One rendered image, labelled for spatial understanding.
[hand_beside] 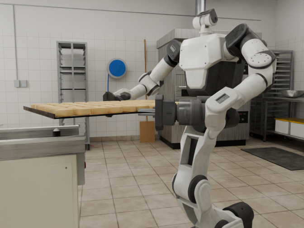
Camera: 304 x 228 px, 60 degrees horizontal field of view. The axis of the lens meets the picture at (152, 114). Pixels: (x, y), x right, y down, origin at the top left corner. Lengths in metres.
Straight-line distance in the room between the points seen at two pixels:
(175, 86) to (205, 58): 3.24
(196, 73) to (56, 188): 0.81
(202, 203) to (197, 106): 0.64
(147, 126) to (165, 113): 4.33
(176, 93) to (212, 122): 3.62
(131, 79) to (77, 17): 1.54
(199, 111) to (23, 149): 0.61
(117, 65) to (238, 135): 2.61
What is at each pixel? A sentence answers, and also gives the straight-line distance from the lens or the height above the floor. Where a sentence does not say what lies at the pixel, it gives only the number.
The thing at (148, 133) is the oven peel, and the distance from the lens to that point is 5.21.
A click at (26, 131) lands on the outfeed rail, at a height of 0.89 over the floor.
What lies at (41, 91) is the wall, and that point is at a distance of 5.37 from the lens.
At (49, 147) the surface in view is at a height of 0.87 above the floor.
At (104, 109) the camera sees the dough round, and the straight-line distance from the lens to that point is 0.85.
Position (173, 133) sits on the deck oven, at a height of 0.29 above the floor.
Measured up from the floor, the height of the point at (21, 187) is 0.74.
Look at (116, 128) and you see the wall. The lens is 5.38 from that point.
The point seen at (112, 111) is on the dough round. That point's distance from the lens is 0.87.
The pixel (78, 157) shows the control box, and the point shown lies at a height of 0.81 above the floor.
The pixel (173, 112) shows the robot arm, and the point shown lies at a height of 1.00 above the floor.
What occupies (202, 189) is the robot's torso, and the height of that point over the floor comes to 0.59.
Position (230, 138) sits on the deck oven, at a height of 0.16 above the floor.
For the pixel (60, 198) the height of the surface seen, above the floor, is 0.68.
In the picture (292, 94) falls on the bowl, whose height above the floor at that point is 0.95.
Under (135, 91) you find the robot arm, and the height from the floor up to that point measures 1.06.
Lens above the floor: 1.08
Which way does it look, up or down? 6 degrees down
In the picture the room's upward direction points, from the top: straight up
